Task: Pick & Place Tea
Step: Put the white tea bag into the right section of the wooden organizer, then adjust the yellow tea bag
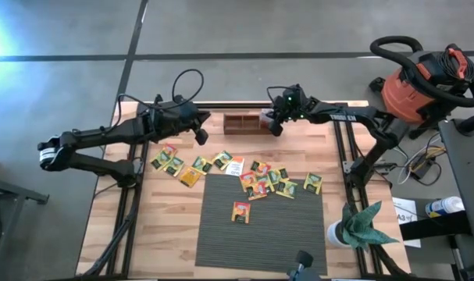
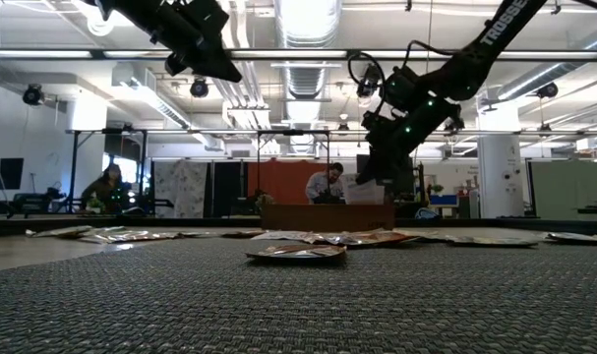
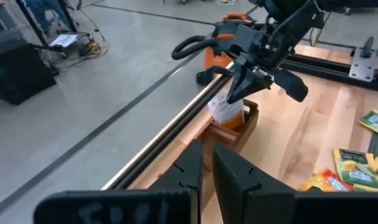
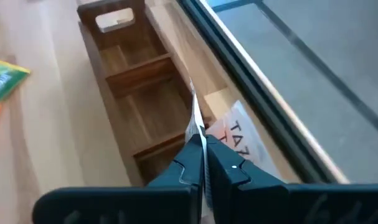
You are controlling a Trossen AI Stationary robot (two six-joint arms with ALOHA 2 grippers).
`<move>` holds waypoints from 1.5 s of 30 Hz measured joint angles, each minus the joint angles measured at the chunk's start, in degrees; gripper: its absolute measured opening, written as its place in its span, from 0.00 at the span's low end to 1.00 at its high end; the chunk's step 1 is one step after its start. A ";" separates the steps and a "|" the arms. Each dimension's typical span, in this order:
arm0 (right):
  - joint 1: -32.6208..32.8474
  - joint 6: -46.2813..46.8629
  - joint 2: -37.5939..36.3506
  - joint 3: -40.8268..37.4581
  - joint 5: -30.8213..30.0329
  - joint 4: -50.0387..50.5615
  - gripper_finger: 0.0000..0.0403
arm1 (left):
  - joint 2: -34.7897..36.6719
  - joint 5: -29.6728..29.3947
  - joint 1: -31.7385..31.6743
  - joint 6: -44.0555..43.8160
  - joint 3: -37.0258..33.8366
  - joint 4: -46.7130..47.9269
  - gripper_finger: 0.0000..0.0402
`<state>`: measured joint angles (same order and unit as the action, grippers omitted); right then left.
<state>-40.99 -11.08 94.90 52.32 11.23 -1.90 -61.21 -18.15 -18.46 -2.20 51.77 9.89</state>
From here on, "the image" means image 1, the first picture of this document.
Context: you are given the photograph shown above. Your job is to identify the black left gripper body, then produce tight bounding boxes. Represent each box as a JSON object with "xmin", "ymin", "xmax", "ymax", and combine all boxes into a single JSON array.
[{"xmin": 156, "ymin": 100, "xmax": 201, "ymax": 136}]

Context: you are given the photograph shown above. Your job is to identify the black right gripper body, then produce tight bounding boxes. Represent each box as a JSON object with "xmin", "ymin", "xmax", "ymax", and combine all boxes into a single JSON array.
[{"xmin": 279, "ymin": 101, "xmax": 320, "ymax": 123}]

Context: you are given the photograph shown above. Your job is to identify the white Tazo tea packet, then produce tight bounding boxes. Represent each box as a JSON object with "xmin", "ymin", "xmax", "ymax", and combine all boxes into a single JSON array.
[
  {"xmin": 225, "ymin": 155, "xmax": 246, "ymax": 177},
  {"xmin": 258, "ymin": 109, "xmax": 274, "ymax": 128}
]

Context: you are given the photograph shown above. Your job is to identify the yellow tea packet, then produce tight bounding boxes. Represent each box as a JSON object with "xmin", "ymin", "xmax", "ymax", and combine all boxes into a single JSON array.
[{"xmin": 178, "ymin": 165, "xmax": 202, "ymax": 189}]

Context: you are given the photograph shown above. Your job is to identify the wooden compartment box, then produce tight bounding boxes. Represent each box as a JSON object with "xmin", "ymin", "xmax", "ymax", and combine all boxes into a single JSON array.
[{"xmin": 223, "ymin": 110, "xmax": 273, "ymax": 137}]

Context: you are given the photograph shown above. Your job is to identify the grey woven placemat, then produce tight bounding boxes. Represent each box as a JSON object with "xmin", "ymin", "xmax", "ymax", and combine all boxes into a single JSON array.
[{"xmin": 194, "ymin": 173, "xmax": 328, "ymax": 276}]

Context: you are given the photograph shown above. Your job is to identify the orange shop vacuum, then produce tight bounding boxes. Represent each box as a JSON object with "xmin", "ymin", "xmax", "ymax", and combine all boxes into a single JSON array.
[
  {"xmin": 369, "ymin": 34, "xmax": 474, "ymax": 133},
  {"xmin": 379, "ymin": 43, "xmax": 474, "ymax": 126}
]

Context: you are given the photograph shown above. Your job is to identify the white plant pot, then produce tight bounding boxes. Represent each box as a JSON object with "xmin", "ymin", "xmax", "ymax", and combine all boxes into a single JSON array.
[{"xmin": 326, "ymin": 220, "xmax": 353, "ymax": 249}]

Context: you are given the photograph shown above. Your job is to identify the green artificial plant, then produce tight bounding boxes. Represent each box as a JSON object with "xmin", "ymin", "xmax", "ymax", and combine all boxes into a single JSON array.
[{"xmin": 340, "ymin": 201, "xmax": 400, "ymax": 251}]

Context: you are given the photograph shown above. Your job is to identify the black power adapter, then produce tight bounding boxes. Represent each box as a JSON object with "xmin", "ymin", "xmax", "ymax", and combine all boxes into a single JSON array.
[{"xmin": 410, "ymin": 158, "xmax": 437, "ymax": 180}]

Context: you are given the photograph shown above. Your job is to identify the white paper sheet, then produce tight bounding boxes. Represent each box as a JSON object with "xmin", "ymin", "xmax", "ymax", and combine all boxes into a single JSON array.
[{"xmin": 391, "ymin": 197, "xmax": 422, "ymax": 249}]

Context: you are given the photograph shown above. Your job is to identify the white and blue spray can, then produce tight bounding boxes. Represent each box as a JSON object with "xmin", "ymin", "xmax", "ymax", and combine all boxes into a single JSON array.
[{"xmin": 424, "ymin": 195, "xmax": 466, "ymax": 219}]

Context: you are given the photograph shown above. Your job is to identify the dark grey desk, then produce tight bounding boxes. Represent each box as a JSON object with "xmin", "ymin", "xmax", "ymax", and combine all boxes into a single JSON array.
[{"xmin": 438, "ymin": 116, "xmax": 474, "ymax": 243}]

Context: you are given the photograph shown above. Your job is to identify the black shelf beam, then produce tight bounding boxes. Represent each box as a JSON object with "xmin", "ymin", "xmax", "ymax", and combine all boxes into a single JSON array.
[{"xmin": 399, "ymin": 210, "xmax": 472, "ymax": 241}]

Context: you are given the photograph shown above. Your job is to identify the black metal stand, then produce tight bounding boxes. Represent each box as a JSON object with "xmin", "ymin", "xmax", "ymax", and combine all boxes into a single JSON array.
[{"xmin": 0, "ymin": 155, "xmax": 50, "ymax": 274}]

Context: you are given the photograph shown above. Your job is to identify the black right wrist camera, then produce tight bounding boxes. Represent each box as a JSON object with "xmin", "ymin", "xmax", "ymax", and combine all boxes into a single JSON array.
[{"xmin": 282, "ymin": 86, "xmax": 305, "ymax": 107}]

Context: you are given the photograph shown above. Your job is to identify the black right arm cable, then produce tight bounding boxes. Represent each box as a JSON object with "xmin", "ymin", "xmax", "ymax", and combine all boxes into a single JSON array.
[{"xmin": 266, "ymin": 84, "xmax": 290, "ymax": 103}]

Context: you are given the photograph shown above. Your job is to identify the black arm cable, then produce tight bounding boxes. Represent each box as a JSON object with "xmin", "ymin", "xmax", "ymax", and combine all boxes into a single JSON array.
[
  {"xmin": 111, "ymin": 68, "xmax": 205, "ymax": 130},
  {"xmin": 266, "ymin": 84, "xmax": 290, "ymax": 103}
]

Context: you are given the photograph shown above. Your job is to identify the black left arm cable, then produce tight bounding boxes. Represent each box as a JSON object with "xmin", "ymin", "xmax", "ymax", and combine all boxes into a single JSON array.
[{"xmin": 111, "ymin": 68, "xmax": 205, "ymax": 130}]

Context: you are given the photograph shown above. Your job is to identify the black frame rails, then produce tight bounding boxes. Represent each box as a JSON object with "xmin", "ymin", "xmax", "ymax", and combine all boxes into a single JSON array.
[
  {"xmin": 333, "ymin": 101, "xmax": 412, "ymax": 279},
  {"xmin": 78, "ymin": 140, "xmax": 150, "ymax": 278}
]

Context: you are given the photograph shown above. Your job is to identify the grey metal base bracket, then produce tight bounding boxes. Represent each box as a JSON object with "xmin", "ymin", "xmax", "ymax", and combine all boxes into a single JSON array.
[{"xmin": 342, "ymin": 158, "xmax": 358, "ymax": 176}]

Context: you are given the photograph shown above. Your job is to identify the floor cables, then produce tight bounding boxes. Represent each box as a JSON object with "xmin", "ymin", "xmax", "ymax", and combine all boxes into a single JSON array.
[{"xmin": 392, "ymin": 130, "xmax": 447, "ymax": 187}]

